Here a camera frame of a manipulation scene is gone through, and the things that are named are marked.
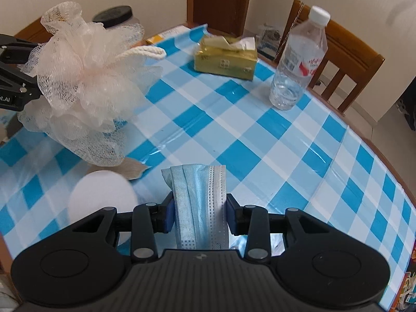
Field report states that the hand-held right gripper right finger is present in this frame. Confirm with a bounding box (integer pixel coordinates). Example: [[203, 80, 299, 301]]
[[226, 193, 334, 261]]

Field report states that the blue checked tablecloth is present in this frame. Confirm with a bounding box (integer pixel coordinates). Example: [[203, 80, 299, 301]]
[[0, 24, 416, 312]]

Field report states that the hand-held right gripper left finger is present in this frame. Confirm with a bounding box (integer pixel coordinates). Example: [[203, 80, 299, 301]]
[[67, 192, 175, 261]]

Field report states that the yellow flat box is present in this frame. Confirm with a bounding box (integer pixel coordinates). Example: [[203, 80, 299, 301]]
[[145, 26, 193, 46]]

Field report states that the pink mesh bath loofah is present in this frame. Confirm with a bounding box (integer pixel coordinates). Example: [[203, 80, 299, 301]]
[[18, 2, 167, 167]]

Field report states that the brown wooden door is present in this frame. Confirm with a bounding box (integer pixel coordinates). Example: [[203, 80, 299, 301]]
[[187, 0, 254, 37]]

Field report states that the yellow tissue pack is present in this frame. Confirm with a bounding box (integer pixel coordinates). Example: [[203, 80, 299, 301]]
[[193, 36, 259, 81]]

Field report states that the clear plastic water bottle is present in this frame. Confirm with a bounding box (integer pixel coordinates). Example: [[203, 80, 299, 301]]
[[269, 5, 331, 111]]

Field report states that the clear plastic bag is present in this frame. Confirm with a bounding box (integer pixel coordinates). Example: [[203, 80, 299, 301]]
[[258, 23, 287, 61]]

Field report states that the brown paper scrap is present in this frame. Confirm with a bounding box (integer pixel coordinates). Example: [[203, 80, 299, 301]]
[[115, 156, 152, 181]]

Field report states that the black lid clear jar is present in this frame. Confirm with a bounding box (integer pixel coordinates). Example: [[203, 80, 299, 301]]
[[93, 5, 145, 44]]

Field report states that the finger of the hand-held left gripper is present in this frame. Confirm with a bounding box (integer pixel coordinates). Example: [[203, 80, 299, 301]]
[[0, 33, 38, 64], [0, 64, 39, 88]]

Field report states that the white round pad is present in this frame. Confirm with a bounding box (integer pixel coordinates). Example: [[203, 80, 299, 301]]
[[69, 170, 139, 248]]

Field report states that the blue face mask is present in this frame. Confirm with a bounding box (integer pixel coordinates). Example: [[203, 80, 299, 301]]
[[161, 164, 231, 251]]

